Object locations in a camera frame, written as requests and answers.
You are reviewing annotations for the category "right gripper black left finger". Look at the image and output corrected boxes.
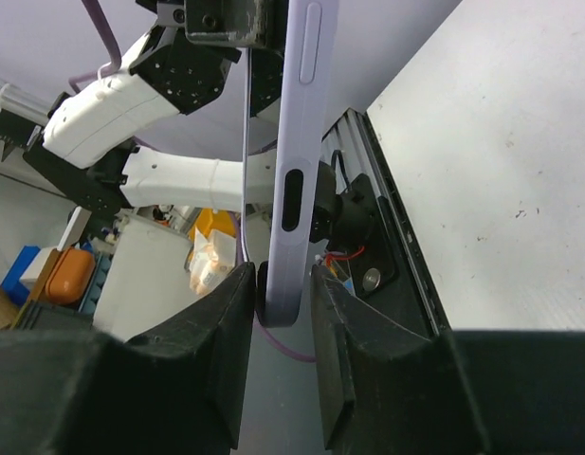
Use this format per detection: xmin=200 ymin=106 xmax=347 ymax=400
xmin=0 ymin=263 xmax=255 ymax=454

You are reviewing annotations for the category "blue plastic box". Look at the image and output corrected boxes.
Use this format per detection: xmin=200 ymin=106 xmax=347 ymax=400
xmin=1 ymin=246 xmax=41 ymax=307

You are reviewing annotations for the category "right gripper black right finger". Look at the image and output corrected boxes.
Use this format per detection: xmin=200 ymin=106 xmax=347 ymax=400
xmin=311 ymin=266 xmax=585 ymax=454

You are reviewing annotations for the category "orange plastic case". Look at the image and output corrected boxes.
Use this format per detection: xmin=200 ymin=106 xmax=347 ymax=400
xmin=45 ymin=247 xmax=95 ymax=305

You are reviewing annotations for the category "aluminium front rail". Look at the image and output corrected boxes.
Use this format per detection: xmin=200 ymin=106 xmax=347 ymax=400
xmin=321 ymin=109 xmax=382 ymax=196

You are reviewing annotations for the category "plastic bag of packets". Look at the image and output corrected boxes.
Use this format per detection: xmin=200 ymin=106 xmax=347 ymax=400
xmin=185 ymin=209 xmax=240 ymax=297

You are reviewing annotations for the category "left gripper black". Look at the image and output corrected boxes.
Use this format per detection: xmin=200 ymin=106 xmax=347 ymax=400
xmin=137 ymin=0 xmax=287 ymax=50

